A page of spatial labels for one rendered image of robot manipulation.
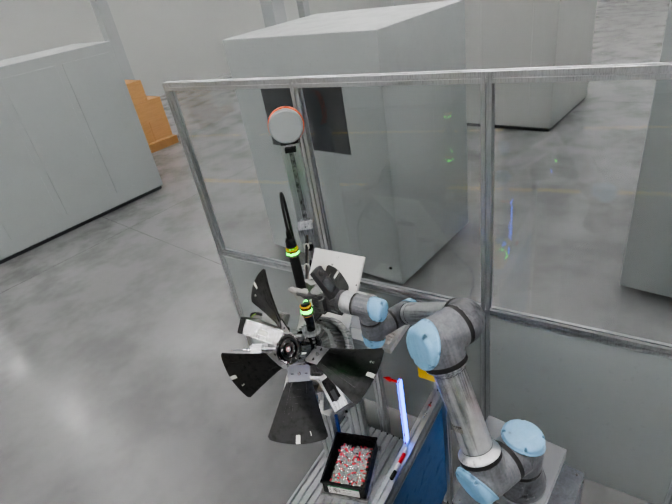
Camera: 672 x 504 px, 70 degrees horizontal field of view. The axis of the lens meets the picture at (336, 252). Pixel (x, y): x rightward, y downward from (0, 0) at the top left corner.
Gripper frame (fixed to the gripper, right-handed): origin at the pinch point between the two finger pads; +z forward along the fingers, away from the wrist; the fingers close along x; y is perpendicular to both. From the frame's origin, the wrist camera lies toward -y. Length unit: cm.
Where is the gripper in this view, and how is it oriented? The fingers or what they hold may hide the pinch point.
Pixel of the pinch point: (294, 284)
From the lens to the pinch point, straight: 171.3
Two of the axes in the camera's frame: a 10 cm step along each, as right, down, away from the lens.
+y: 1.6, 8.5, 5.1
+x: 5.2, -5.1, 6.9
